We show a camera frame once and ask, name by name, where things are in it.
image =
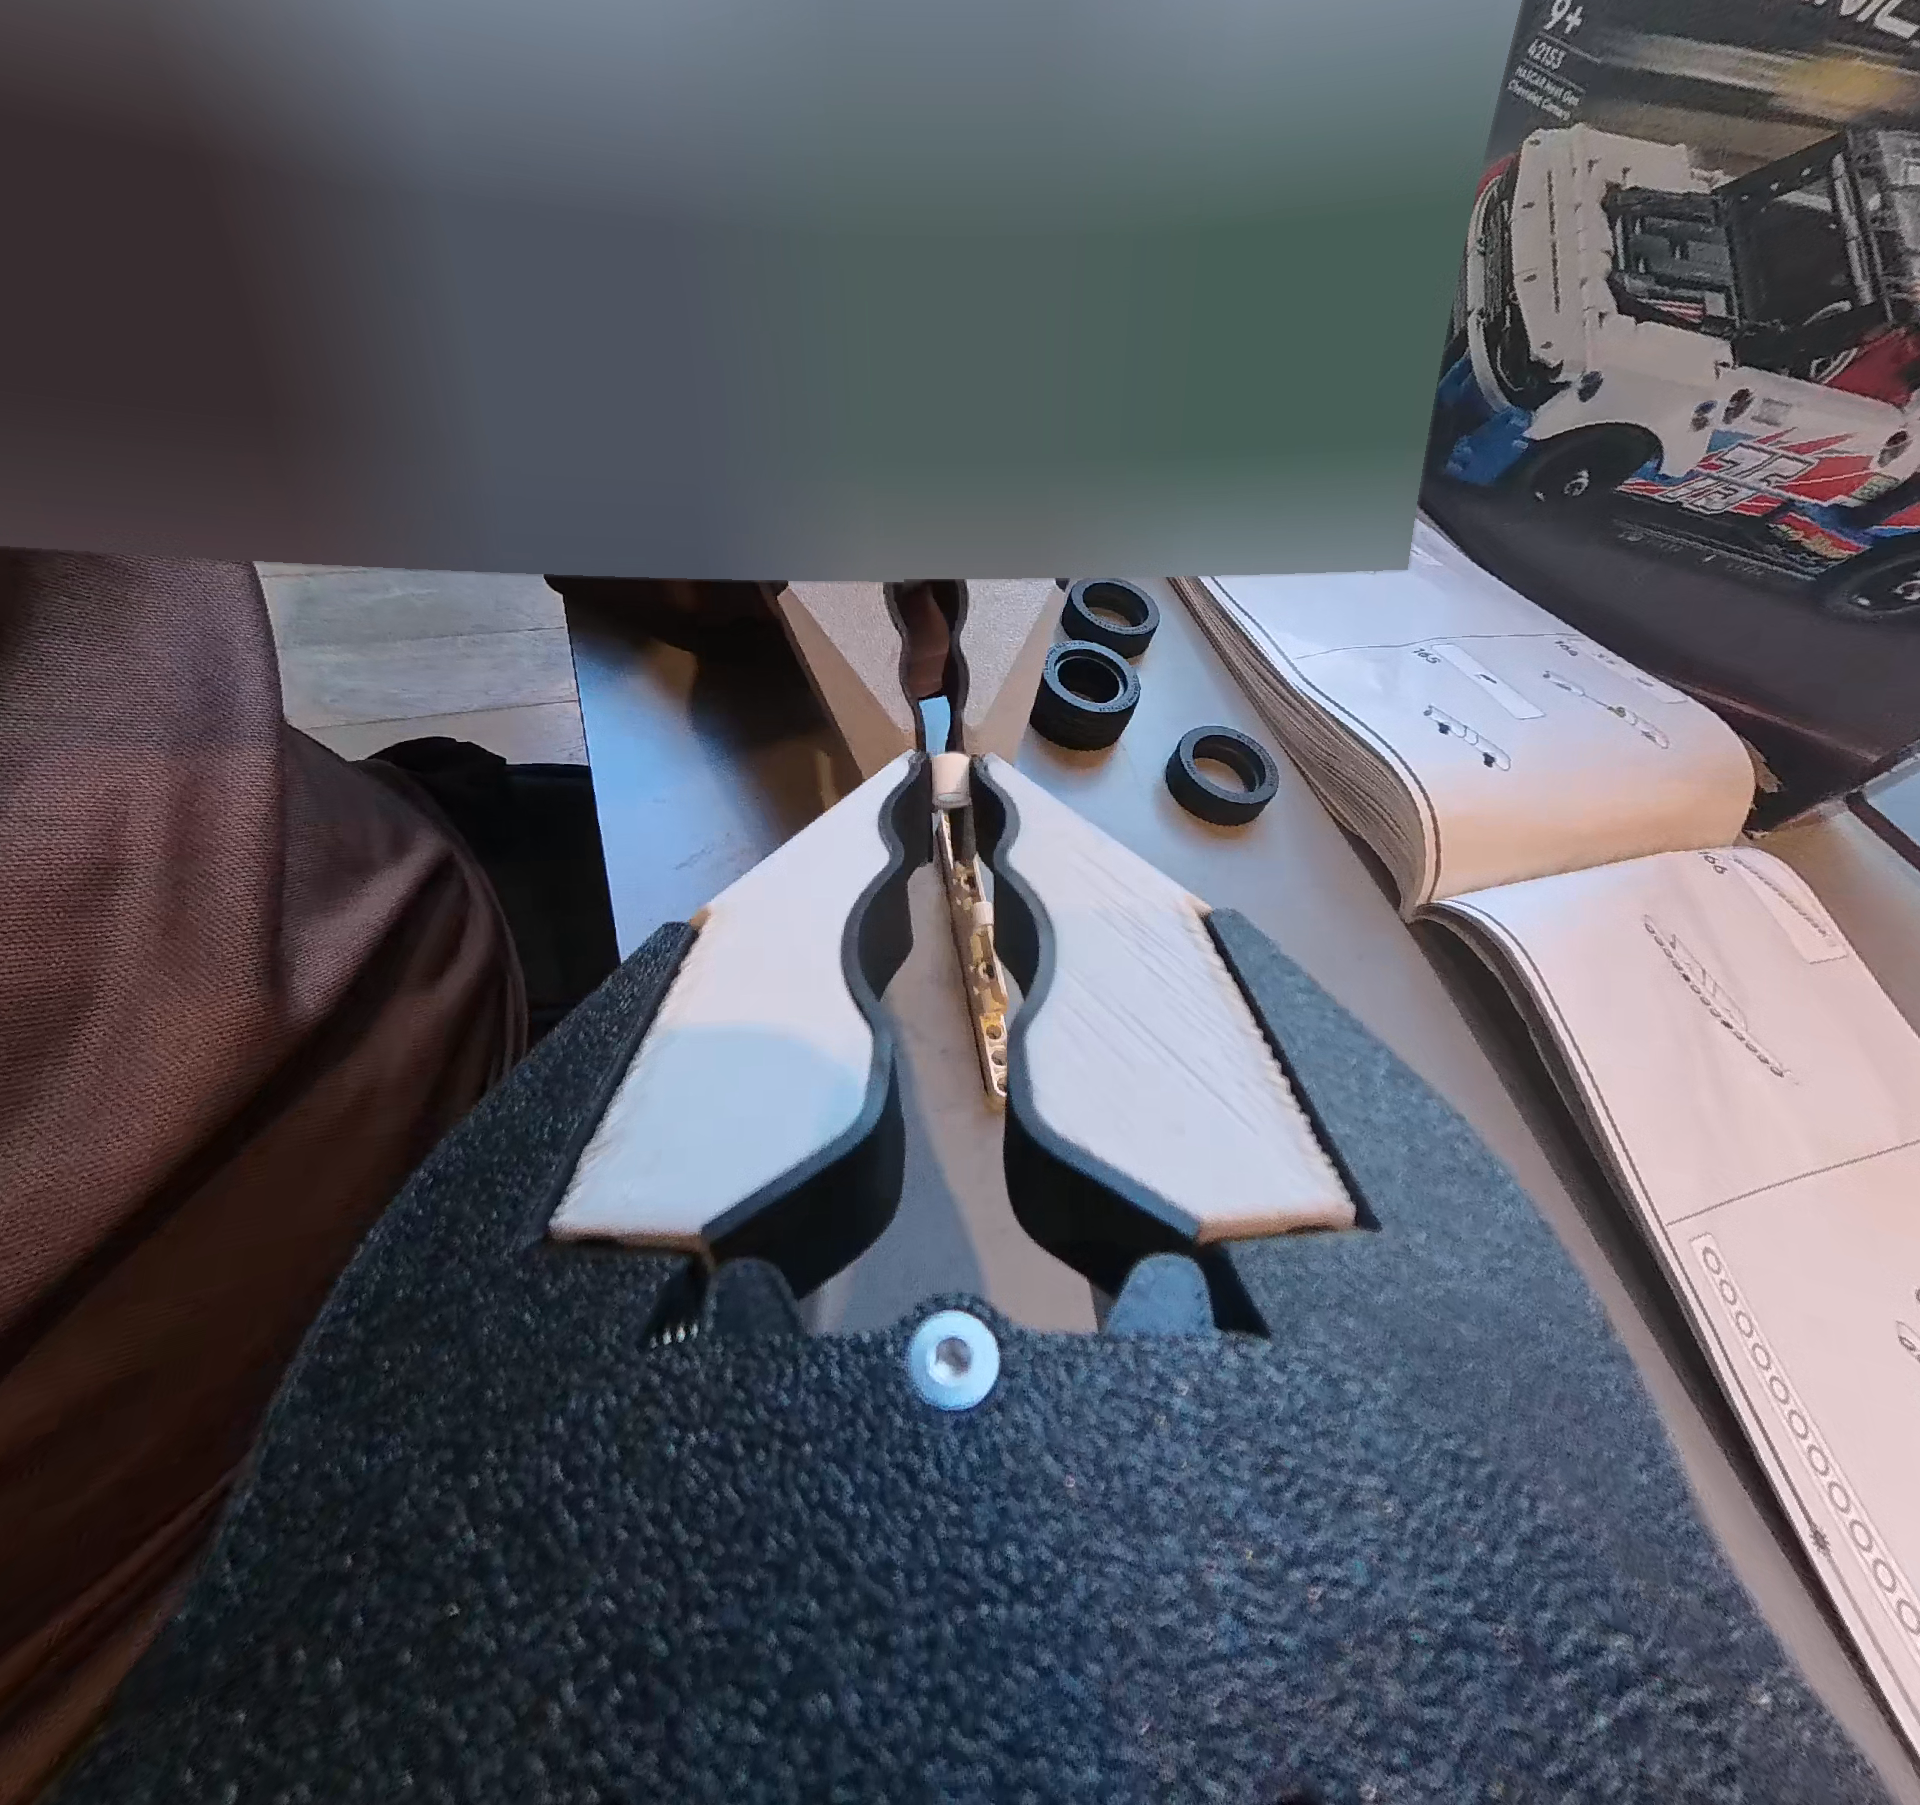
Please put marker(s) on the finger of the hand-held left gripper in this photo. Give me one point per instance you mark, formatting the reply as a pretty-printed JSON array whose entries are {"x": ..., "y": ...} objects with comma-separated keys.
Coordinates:
[
  {"x": 1007, "y": 635},
  {"x": 841, "y": 649}
]

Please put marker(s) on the long white toy beam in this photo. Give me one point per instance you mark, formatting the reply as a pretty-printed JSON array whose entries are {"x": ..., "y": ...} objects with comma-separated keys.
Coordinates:
[{"x": 990, "y": 1055}]

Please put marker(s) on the narrow black rubber tyre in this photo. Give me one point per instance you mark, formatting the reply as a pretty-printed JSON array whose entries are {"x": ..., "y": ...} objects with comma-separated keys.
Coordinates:
[{"x": 1078, "y": 628}]

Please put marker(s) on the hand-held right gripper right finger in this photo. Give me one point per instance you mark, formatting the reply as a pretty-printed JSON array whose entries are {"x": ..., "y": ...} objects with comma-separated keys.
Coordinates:
[{"x": 1185, "y": 1069}]

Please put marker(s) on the toy car box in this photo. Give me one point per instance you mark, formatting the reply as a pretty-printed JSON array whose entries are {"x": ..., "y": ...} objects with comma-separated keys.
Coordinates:
[{"x": 1649, "y": 335}]

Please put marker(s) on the person's brown shirt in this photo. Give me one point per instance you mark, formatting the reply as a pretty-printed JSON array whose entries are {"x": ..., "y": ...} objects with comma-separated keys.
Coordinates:
[{"x": 224, "y": 934}]

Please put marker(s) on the grey desk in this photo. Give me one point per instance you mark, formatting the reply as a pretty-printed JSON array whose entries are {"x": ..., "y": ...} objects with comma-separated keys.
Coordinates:
[{"x": 1318, "y": 934}]

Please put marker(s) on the open white instruction booklet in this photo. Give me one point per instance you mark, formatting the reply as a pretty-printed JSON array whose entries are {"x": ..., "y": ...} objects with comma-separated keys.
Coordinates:
[{"x": 1575, "y": 785}]

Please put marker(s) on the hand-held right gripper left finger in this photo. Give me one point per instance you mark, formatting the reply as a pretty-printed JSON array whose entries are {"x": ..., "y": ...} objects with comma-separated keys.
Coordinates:
[{"x": 720, "y": 1086}]

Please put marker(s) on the small white toy connector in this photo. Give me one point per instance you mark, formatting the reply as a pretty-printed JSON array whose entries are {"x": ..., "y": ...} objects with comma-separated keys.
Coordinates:
[{"x": 948, "y": 780}]

